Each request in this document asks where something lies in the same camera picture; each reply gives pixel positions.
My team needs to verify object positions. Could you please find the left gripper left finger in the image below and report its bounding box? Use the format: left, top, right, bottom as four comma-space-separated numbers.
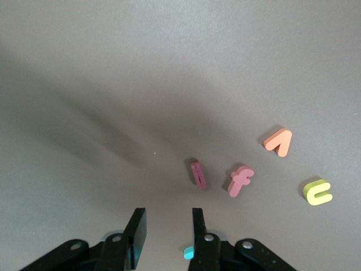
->
94, 208, 148, 271

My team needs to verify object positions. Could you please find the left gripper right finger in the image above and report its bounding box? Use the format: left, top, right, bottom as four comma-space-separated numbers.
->
188, 208, 235, 271

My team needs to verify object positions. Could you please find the dark red letter i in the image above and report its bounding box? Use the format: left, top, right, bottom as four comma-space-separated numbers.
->
190, 160, 208, 190

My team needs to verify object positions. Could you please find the red letter f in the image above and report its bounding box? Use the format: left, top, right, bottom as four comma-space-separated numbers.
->
227, 164, 254, 198

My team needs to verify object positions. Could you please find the yellow letter u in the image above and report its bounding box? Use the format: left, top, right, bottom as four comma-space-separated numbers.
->
302, 178, 333, 206

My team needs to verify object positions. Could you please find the orange letter v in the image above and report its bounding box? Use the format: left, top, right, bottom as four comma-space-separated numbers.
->
262, 127, 293, 158

